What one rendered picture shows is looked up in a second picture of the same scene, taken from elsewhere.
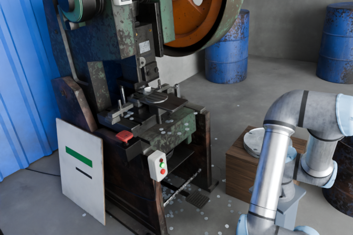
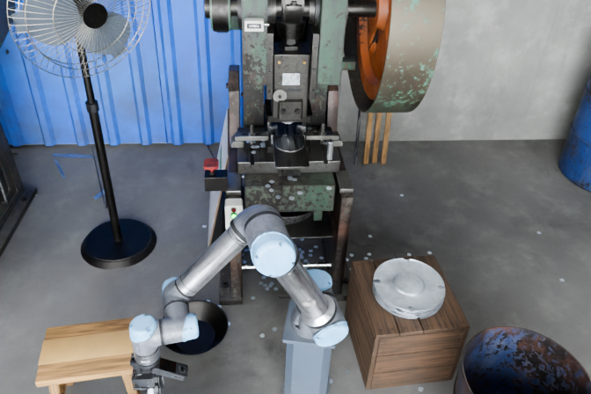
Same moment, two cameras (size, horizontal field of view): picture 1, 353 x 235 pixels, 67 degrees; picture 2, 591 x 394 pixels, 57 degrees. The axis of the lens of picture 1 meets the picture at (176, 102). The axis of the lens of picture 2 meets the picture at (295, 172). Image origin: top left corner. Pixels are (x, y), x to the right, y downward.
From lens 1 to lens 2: 140 cm
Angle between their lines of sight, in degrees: 37
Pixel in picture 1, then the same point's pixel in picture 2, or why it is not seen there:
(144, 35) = (294, 66)
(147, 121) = (264, 164)
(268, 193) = (190, 272)
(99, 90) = (250, 102)
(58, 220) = (183, 215)
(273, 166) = (207, 255)
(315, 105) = (251, 227)
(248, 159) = (361, 286)
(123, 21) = (254, 47)
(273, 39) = not seen: outside the picture
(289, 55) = not seen: outside the picture
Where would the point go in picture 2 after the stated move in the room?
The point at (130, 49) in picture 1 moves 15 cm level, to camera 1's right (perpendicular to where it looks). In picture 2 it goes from (258, 77) to (285, 90)
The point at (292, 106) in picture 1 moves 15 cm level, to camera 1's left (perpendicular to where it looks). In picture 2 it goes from (244, 216) to (211, 193)
